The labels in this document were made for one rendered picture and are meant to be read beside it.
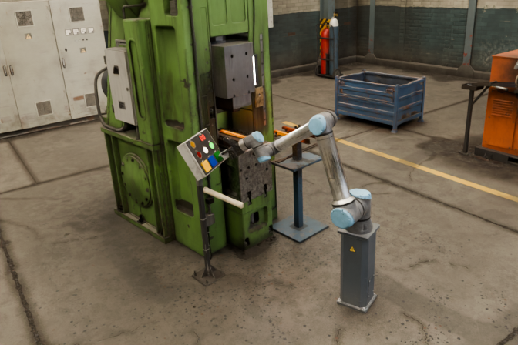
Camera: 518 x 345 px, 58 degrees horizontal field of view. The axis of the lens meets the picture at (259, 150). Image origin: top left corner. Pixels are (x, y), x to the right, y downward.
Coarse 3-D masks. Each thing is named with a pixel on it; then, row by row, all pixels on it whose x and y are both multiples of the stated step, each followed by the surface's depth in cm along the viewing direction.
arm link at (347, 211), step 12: (312, 120) 284; (324, 120) 281; (312, 132) 286; (324, 132) 283; (324, 144) 285; (324, 156) 288; (336, 156) 287; (336, 168) 287; (336, 180) 288; (336, 192) 290; (348, 192) 292; (336, 204) 290; (348, 204) 288; (360, 204) 297; (336, 216) 291; (348, 216) 286; (360, 216) 296
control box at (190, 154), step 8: (192, 136) 336; (208, 136) 343; (184, 144) 317; (200, 144) 331; (208, 144) 339; (216, 144) 348; (184, 152) 319; (192, 152) 319; (200, 152) 327; (208, 152) 335; (192, 160) 319; (200, 160) 323; (216, 160) 339; (192, 168) 322; (200, 168) 319; (200, 176) 321
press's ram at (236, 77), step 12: (216, 48) 351; (228, 48) 348; (240, 48) 357; (252, 48) 365; (216, 60) 355; (228, 60) 351; (240, 60) 360; (252, 60) 368; (216, 72) 360; (228, 72) 353; (240, 72) 362; (252, 72) 371; (216, 84) 364; (228, 84) 356; (240, 84) 365; (252, 84) 374; (228, 96) 359
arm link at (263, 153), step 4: (256, 148) 323; (260, 148) 323; (264, 148) 325; (268, 148) 328; (256, 152) 324; (260, 152) 323; (264, 152) 323; (268, 152) 326; (272, 152) 329; (256, 156) 326; (260, 156) 323; (264, 156) 323; (268, 156) 324; (260, 160) 324; (264, 160) 323
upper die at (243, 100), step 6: (216, 96) 376; (240, 96) 368; (246, 96) 372; (216, 102) 378; (222, 102) 373; (228, 102) 367; (234, 102) 364; (240, 102) 369; (246, 102) 373; (228, 108) 369; (234, 108) 366
